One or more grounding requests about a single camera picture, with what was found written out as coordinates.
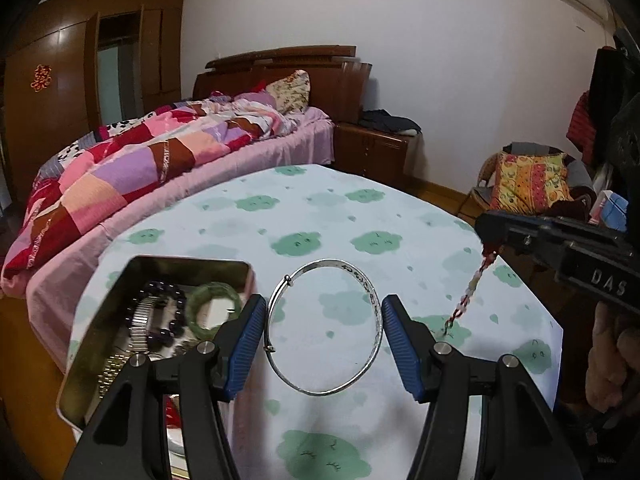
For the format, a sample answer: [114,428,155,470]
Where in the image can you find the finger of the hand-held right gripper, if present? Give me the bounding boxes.
[474,209,640,317]

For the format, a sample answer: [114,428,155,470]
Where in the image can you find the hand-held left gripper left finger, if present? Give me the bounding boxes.
[62,294,268,480]

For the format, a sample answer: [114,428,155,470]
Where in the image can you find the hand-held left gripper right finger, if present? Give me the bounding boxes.
[381,294,587,480]

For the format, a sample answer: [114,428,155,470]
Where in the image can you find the red woven bead bracelet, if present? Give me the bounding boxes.
[441,251,497,337]

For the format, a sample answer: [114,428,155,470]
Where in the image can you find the silver wristwatch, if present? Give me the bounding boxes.
[97,295,166,401]

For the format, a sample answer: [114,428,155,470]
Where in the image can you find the silver bangle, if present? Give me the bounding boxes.
[264,258,386,397]

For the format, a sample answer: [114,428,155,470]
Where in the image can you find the metal tin box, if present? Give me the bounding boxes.
[56,255,257,433]

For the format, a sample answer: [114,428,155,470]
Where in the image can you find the person's right hand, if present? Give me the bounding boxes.
[586,304,640,422]

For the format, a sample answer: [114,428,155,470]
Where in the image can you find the blue and white box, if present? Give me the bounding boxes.
[587,191,630,234]

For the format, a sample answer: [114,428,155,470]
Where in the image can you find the dark cloth on chair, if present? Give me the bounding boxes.
[550,185,602,222]

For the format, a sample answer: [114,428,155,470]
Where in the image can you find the colourful patterned cushion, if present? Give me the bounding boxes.
[489,152,574,214]

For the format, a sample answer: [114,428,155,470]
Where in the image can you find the red hanging garment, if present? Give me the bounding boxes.
[566,91,599,164]

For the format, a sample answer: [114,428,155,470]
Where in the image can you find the black hanging coat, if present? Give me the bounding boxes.
[590,46,632,171]

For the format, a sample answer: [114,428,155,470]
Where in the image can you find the green jade bangle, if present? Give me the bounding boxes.
[186,282,247,334]

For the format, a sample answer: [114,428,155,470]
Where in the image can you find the wicker chair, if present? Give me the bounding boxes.
[457,144,597,222]

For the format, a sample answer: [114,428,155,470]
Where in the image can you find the bed with pink sheet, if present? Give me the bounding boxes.
[0,105,336,372]

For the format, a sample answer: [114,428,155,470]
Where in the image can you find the wooden nightstand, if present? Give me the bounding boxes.
[332,121,422,179]

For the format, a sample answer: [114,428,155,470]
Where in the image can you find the dark folded clothes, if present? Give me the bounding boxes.
[357,109,424,136]

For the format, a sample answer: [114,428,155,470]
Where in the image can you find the patchwork quilt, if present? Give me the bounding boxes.
[0,91,302,287]

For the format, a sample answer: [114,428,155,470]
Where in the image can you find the wooden headboard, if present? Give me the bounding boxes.
[192,45,374,124]

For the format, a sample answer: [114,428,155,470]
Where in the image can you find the floral pillow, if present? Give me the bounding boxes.
[265,70,311,114]

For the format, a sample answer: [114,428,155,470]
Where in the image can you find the wooden wardrobe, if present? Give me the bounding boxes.
[0,0,189,226]

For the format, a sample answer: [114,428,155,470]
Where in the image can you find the red paper decoration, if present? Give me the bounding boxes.
[30,64,54,92]

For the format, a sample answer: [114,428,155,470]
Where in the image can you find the dark purple bead bracelet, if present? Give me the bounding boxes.
[131,282,190,357]

